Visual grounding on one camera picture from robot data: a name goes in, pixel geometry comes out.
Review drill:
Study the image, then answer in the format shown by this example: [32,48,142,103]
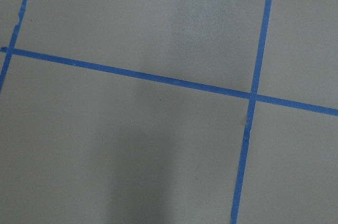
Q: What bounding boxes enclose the blue tape grid lines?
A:
[1,0,337,223]

